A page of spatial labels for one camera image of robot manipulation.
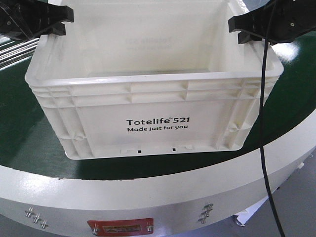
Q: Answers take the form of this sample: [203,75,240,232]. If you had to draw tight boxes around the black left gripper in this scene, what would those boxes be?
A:
[0,0,74,41]

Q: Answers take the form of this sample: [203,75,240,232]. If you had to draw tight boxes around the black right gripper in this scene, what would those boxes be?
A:
[228,0,316,44]

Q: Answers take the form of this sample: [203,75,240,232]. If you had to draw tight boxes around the white plastic tote box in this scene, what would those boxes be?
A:
[25,0,283,160]

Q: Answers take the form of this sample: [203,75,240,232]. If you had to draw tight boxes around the chrome conveyor rollers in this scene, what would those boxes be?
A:
[0,38,39,68]

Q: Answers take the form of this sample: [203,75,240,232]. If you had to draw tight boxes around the white curved conveyor rim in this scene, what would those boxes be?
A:
[0,106,316,237]

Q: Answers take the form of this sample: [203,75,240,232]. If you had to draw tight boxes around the red warning label plate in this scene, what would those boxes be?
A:
[87,218,154,237]

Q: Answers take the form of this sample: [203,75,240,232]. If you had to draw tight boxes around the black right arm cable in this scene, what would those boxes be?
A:
[258,0,287,237]

